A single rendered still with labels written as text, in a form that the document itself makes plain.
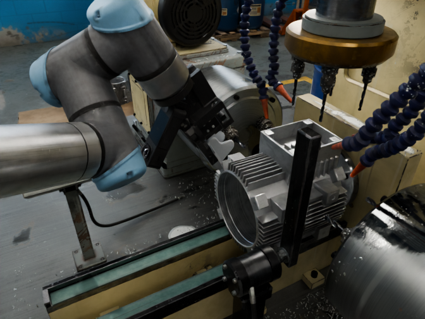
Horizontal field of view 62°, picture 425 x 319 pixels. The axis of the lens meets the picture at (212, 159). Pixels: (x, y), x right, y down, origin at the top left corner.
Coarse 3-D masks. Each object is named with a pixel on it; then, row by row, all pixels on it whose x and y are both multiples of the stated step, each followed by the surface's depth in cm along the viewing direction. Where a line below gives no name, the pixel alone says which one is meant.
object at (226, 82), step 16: (208, 80) 88; (224, 80) 86; (240, 80) 86; (224, 96) 82; (240, 96) 83; (256, 96) 86; (272, 96) 88; (224, 112) 83; (240, 112) 85; (256, 112) 87; (272, 112) 90; (240, 128) 88; (256, 128) 90; (256, 144) 93
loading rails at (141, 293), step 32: (224, 224) 80; (128, 256) 71; (160, 256) 72; (192, 256) 75; (224, 256) 80; (320, 256) 81; (64, 288) 66; (96, 288) 66; (128, 288) 70; (160, 288) 75; (192, 288) 65; (224, 288) 67
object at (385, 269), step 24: (408, 192) 50; (384, 216) 48; (408, 216) 47; (360, 240) 49; (384, 240) 47; (408, 240) 45; (336, 264) 51; (360, 264) 48; (384, 264) 46; (408, 264) 44; (336, 288) 52; (360, 288) 48; (384, 288) 45; (408, 288) 43; (360, 312) 48; (384, 312) 45; (408, 312) 43
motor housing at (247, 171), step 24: (240, 168) 65; (264, 168) 65; (216, 192) 77; (240, 192) 78; (264, 192) 64; (312, 192) 66; (240, 216) 77; (264, 216) 62; (312, 216) 66; (336, 216) 70; (240, 240) 73; (264, 240) 63
